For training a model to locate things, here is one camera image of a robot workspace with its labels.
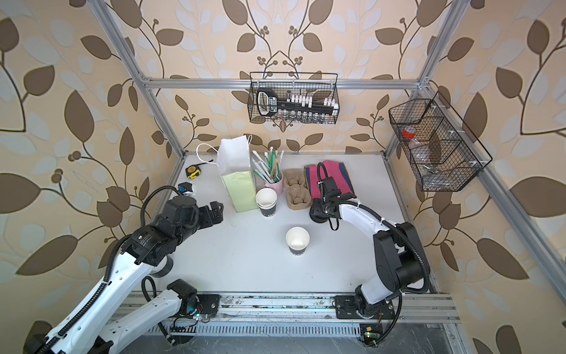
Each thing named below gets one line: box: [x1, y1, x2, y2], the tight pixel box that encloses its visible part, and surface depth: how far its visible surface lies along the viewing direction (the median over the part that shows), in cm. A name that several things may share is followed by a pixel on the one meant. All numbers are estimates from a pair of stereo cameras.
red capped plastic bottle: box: [401, 125, 417, 142], surface depth 88 cm
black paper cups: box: [255, 187, 278, 218], surface depth 93 cm
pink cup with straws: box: [251, 146, 285, 196], surface depth 96 cm
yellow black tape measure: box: [184, 159, 214, 180], surface depth 113 cm
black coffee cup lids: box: [309, 204, 337, 224], surface depth 83 cm
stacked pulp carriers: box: [282, 168, 312, 211], surface depth 101 cm
